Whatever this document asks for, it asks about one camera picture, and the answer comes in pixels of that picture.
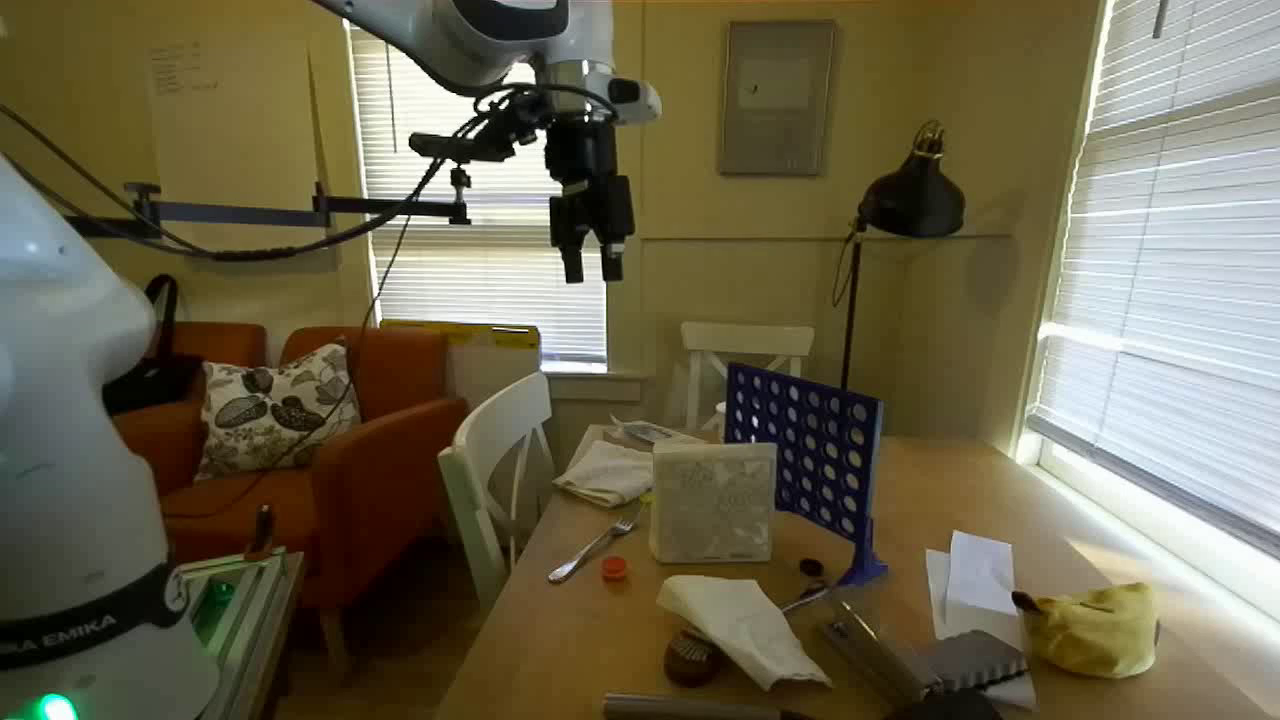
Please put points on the white envelope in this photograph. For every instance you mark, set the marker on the white envelope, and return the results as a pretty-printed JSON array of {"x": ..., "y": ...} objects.
[{"x": 984, "y": 571}]

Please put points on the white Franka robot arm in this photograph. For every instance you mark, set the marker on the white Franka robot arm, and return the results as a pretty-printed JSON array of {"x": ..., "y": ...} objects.
[{"x": 65, "y": 464}]

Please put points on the blue connect four grid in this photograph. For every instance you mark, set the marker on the blue connect four grid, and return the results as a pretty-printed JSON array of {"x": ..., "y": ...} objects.
[{"x": 804, "y": 454}]

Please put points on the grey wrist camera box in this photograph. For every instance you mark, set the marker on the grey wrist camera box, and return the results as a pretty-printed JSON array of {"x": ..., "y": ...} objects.
[{"x": 633, "y": 102}]

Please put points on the white box with yellow edge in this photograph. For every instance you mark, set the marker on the white box with yellow edge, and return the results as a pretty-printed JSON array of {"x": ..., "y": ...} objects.
[{"x": 492, "y": 353}]

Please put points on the white bottle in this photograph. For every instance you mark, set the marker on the white bottle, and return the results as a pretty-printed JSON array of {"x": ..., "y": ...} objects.
[{"x": 492, "y": 454}]

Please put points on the dark spiral notebook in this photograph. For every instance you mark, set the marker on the dark spiral notebook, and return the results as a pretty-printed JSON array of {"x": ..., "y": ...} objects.
[{"x": 968, "y": 663}]

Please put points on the orange armchair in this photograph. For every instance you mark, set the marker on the orange armchair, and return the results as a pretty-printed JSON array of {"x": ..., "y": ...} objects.
[{"x": 384, "y": 464}]

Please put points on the black mounted camera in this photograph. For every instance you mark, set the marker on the black mounted camera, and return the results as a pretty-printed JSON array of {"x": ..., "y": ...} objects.
[{"x": 449, "y": 147}]

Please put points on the grey wall panel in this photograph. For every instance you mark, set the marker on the grey wall panel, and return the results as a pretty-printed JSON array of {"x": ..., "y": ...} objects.
[{"x": 780, "y": 102}]

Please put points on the white paper sheet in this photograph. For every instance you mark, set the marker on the white paper sheet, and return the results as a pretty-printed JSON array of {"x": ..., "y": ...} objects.
[{"x": 942, "y": 593}]

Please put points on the floral pillow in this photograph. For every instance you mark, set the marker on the floral pillow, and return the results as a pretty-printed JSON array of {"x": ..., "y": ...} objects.
[{"x": 274, "y": 407}]

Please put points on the folded white cloth stack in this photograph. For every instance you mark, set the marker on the folded white cloth stack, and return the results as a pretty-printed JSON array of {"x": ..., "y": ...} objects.
[{"x": 610, "y": 468}]

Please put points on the crumpled white napkin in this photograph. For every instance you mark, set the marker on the crumpled white napkin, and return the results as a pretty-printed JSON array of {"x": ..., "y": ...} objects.
[{"x": 743, "y": 629}]

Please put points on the wide window blinds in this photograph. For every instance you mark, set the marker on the wide window blinds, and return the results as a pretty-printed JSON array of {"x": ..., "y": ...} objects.
[{"x": 1174, "y": 305}]

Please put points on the brown round stone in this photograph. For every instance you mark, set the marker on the brown round stone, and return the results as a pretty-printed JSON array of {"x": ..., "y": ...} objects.
[{"x": 695, "y": 657}]

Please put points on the white wooden chair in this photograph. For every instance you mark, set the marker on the white wooden chair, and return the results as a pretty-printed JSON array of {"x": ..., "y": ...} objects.
[{"x": 743, "y": 351}]

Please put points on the black bag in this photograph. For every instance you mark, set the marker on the black bag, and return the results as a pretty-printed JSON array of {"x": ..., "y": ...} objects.
[{"x": 147, "y": 383}]

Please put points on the white crumpled cloth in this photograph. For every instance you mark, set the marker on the white crumpled cloth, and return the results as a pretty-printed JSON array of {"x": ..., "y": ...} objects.
[{"x": 865, "y": 646}]

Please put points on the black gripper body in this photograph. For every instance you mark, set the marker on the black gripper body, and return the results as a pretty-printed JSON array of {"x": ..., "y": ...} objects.
[{"x": 586, "y": 173}]

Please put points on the white cardboard box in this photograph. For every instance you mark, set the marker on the white cardboard box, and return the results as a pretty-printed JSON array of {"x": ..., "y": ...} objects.
[{"x": 712, "y": 505}]

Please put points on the yellow cloth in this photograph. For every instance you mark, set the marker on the yellow cloth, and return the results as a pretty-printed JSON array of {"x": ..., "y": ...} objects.
[{"x": 1096, "y": 629}]

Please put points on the orange bottle cap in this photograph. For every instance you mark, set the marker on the orange bottle cap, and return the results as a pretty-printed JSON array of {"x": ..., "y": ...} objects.
[{"x": 613, "y": 571}]

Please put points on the white green equipment box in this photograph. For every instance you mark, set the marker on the white green equipment box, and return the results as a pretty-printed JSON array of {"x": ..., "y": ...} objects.
[{"x": 242, "y": 615}]

